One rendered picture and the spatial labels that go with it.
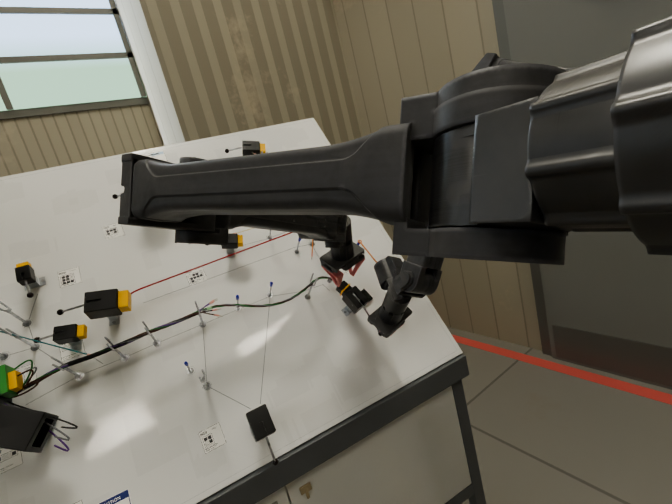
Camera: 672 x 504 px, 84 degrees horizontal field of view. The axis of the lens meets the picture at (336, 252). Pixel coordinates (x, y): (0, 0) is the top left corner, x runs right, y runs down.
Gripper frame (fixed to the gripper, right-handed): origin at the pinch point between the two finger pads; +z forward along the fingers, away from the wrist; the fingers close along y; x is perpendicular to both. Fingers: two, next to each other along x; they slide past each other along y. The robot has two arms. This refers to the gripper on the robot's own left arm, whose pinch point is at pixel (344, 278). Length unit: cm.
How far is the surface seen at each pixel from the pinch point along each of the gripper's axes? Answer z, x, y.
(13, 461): 5, -15, 80
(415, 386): 23.6, 26.2, 0.2
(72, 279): -9, -45, 54
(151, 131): 37, -251, -27
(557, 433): 121, 60, -73
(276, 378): 13.2, 3.2, 28.2
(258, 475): 19, 17, 44
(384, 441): 36.2, 26.8, 13.3
